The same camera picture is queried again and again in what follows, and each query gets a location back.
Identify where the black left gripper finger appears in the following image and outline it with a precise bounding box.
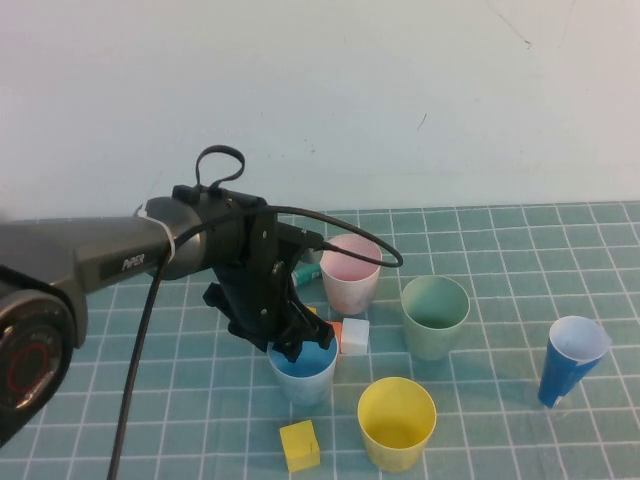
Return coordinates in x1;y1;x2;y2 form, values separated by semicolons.
311;323;337;352
272;339;304;364

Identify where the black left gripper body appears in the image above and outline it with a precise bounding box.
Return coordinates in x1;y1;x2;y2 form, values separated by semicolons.
202;207;335;352

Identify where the light blue plastic cup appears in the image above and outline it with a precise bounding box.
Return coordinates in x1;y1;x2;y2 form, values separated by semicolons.
267;338;340;407

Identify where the pink plastic cup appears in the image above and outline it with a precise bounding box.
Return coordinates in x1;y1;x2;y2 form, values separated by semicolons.
319;234;384;316

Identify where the green plastic cup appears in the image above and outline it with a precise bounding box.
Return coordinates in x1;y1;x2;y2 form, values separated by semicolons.
400;274;472;361

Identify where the white foam cube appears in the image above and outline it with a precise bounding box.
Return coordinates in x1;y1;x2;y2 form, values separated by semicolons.
340;317;372;357

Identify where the green white glue stick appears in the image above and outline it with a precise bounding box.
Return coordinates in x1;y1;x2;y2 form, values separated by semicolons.
292;264;322;287

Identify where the yellow plastic cup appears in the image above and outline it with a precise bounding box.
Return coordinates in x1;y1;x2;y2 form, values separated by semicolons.
357;376;438;473

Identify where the teal grid tablecloth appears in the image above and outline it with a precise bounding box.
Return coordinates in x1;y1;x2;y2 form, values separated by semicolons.
0;201;640;480

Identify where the dark blue paper cone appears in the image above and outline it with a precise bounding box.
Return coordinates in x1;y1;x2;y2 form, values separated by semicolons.
537;314;614;410

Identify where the white cable tie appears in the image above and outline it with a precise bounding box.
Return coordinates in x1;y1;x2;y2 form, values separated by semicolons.
133;203;177;262

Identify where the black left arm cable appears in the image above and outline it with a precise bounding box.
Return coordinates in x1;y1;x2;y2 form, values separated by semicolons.
106;204;404;480

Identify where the black strap loop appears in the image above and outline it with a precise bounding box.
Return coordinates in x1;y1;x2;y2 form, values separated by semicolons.
195;144;247;194

